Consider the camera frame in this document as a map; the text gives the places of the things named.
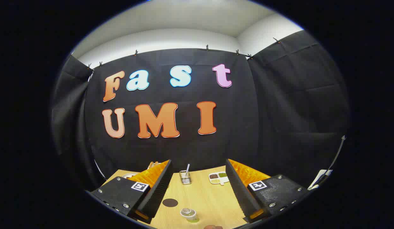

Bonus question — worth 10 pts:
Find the round wooden table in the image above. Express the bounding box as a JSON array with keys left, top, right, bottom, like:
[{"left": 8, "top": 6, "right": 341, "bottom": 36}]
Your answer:
[{"left": 102, "top": 165, "right": 270, "bottom": 229}]

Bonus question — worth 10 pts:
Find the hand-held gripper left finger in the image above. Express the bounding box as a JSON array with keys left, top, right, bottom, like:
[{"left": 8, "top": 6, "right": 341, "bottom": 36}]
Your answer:
[{"left": 90, "top": 160, "right": 173, "bottom": 224}]

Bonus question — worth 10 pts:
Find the white divided bean dish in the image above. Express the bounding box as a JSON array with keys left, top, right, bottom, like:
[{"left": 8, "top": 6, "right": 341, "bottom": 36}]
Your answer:
[{"left": 209, "top": 172, "right": 229, "bottom": 185}]

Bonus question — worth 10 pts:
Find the clear plastic juice bottle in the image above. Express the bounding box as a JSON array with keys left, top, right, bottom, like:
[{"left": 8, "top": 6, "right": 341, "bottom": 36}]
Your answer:
[{"left": 180, "top": 208, "right": 199, "bottom": 223}]

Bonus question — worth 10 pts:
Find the dark stand with white part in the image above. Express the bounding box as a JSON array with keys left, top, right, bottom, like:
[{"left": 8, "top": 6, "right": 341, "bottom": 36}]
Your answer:
[{"left": 308, "top": 135, "right": 346, "bottom": 191}]

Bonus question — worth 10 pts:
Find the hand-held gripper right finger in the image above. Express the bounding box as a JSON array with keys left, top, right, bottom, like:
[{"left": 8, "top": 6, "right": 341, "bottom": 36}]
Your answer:
[{"left": 225, "top": 158, "right": 308, "bottom": 223}]

